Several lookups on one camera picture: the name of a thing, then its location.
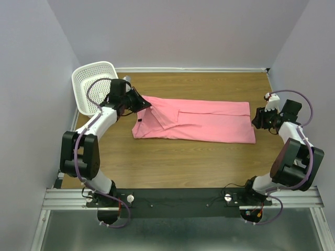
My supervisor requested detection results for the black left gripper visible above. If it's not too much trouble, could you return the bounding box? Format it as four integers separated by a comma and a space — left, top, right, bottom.
121, 87, 152, 113

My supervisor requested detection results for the pink t shirt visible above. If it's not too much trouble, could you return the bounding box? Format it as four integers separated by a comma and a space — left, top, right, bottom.
132, 96, 256, 144

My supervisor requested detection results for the white perforated plastic basket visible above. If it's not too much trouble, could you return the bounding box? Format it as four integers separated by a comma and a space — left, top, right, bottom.
71, 61, 118, 117

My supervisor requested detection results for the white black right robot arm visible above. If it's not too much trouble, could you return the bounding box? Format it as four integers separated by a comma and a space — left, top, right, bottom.
241, 94, 325, 205

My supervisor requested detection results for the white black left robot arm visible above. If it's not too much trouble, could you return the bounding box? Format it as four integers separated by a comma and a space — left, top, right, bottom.
60, 77, 151, 207

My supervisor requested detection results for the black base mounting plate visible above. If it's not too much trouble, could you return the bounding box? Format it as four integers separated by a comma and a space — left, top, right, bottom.
86, 187, 272, 223

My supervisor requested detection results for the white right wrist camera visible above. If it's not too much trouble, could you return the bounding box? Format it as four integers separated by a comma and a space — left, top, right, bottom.
264, 93, 280, 112

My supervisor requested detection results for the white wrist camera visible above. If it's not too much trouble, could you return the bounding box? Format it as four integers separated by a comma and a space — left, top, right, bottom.
123, 75, 131, 83
264, 93, 280, 112

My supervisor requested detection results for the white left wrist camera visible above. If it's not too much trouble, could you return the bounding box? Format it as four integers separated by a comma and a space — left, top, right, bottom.
123, 75, 131, 83

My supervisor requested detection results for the aluminium extrusion rail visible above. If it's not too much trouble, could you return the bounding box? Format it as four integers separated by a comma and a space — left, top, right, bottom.
31, 187, 334, 250

